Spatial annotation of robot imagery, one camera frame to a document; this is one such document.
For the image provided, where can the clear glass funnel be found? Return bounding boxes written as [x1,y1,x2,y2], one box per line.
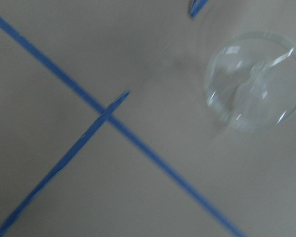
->
[204,32,296,132]

